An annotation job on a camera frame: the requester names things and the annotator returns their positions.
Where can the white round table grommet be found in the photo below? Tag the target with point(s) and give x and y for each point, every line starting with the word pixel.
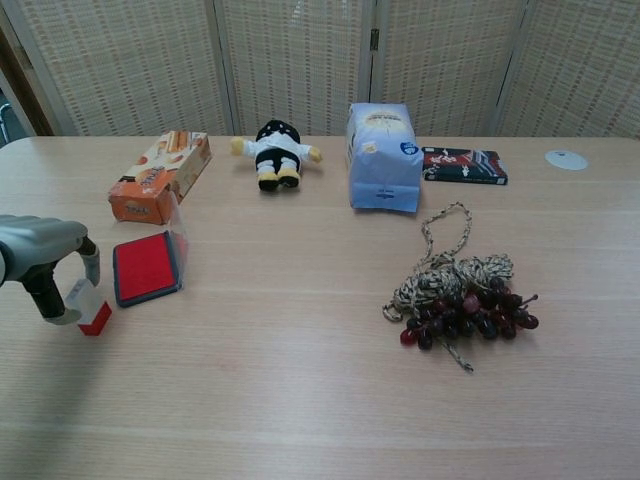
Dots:
pixel 566 160

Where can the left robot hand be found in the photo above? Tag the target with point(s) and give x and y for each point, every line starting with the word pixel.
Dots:
pixel 40 240

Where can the black and red card box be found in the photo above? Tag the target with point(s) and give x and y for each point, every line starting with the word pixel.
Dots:
pixel 462 164

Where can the light blue paper bag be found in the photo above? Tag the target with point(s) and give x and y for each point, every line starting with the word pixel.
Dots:
pixel 382 165

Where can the orange biscuit box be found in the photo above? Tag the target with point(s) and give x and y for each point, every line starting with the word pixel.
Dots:
pixel 155 175

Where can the black and white plush doll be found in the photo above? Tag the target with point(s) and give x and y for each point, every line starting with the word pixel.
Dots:
pixel 276 152

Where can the dark red plastic grapes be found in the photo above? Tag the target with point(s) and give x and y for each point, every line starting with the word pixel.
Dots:
pixel 470 317

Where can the red ink pad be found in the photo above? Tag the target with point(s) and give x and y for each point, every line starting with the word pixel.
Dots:
pixel 142 267

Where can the bamboo folding screen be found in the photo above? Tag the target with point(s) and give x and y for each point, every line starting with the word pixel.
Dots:
pixel 300 65

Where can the small red white eraser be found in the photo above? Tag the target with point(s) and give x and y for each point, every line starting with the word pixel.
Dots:
pixel 95 320

